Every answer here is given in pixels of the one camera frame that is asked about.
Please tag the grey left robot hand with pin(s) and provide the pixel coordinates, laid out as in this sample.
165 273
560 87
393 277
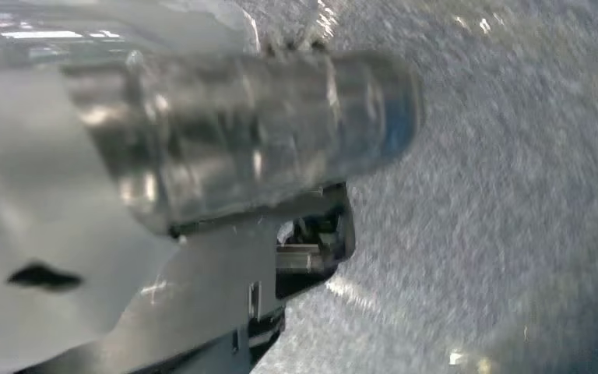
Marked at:
237 134

